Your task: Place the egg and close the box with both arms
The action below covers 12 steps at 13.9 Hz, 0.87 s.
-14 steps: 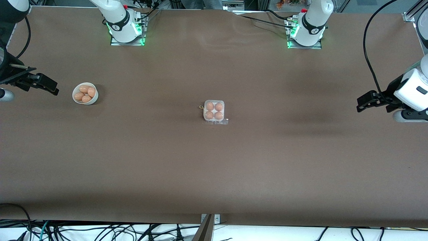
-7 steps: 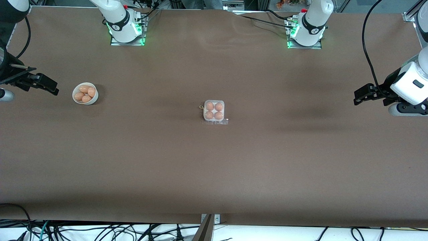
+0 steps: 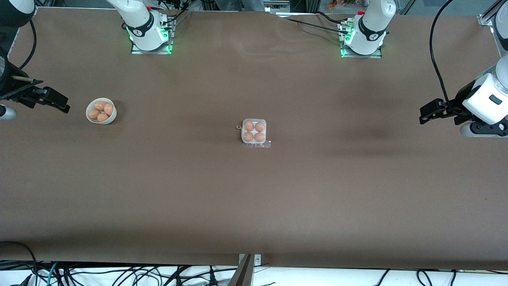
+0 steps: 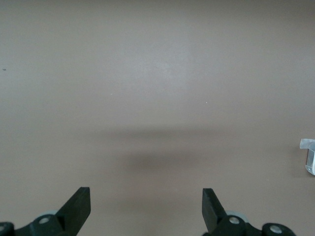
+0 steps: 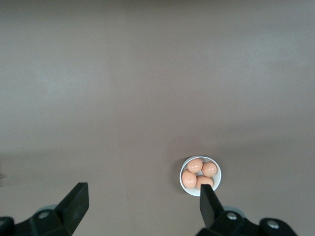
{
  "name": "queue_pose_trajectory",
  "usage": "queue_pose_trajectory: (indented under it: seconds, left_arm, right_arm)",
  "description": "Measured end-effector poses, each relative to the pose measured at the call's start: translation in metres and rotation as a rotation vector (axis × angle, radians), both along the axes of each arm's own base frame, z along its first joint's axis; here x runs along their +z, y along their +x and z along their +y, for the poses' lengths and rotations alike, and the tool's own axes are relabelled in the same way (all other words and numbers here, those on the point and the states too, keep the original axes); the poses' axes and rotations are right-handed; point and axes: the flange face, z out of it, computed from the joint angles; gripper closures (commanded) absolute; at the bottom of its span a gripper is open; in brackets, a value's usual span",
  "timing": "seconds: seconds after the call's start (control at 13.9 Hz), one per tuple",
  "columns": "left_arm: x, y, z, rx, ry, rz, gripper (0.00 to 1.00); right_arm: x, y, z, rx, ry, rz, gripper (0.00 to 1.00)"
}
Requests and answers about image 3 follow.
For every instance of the aluminium frame profile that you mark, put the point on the aluminium frame profile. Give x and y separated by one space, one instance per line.
492 8

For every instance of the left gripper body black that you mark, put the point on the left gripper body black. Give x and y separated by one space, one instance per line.
459 100

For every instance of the person in grey clothing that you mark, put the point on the person in grey clothing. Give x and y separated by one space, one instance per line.
238 4

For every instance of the aluminium corner bracket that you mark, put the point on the aluminium corner bracket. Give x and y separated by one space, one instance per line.
485 20

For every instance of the clear plastic egg box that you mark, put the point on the clear plastic egg box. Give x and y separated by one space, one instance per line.
254 132

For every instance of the aluminium extrusion frame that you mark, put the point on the aluminium extrusion frame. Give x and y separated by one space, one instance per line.
278 4

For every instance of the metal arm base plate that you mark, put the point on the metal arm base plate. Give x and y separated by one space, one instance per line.
151 52
361 56

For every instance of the grey stand post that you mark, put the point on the grey stand post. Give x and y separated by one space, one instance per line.
244 274

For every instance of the white round bowl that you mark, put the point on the white round bowl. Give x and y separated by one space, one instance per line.
112 117

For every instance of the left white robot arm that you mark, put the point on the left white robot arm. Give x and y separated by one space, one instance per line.
371 28

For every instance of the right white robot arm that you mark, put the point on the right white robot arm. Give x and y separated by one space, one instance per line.
139 20

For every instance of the silver metal bracket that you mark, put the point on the silver metal bracket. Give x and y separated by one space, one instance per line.
258 260

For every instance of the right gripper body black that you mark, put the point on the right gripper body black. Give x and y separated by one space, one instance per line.
16 93

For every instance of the orange decoration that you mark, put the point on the orange decoration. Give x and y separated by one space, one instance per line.
337 4

